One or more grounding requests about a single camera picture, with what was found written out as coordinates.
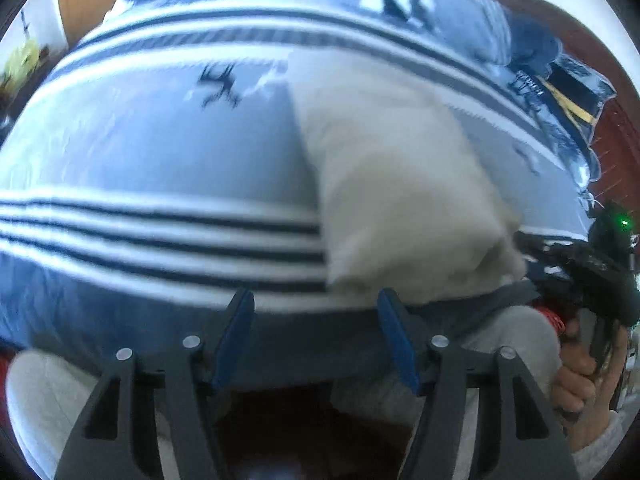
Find person's grey pants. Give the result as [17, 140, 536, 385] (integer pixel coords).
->
[6, 302, 566, 480]

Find person's right hand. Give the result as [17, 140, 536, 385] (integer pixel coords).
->
[551, 320, 632, 453]

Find cream small cloth garment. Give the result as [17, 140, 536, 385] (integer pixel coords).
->
[287, 77, 527, 306]

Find red cord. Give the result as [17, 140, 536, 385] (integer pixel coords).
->
[537, 305, 568, 338]

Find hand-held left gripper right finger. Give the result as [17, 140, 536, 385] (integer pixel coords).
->
[376, 287, 581, 480]

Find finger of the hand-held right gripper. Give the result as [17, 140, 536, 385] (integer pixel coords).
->
[515, 232, 593, 273]

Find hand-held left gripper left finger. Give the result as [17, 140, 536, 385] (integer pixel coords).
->
[54, 287, 257, 480]

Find person's right forearm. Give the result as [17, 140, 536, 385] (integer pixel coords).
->
[570, 407, 628, 480]

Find blue white striped blanket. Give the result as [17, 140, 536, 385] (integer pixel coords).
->
[0, 0, 601, 391]

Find yellow plastic bag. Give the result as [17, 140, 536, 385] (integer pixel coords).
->
[2, 37, 43, 83]

